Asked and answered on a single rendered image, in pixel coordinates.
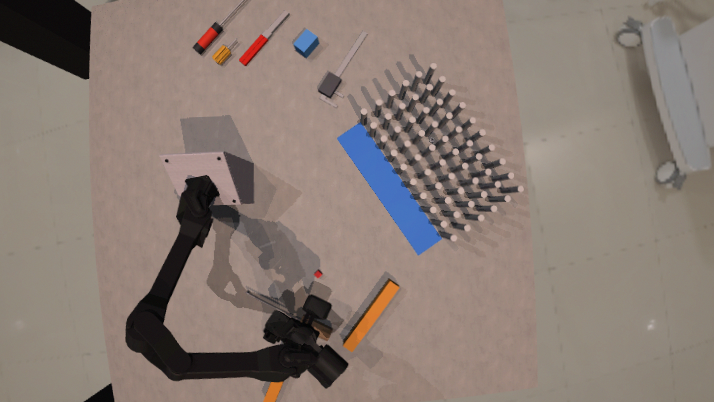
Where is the orange rectangular bar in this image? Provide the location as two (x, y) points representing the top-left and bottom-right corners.
(263, 381), (284, 402)
(342, 279), (399, 352)

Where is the blue cube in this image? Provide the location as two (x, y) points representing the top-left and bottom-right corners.
(293, 29), (319, 58)

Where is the blue flat strip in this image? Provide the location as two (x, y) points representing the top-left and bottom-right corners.
(337, 122), (442, 255)

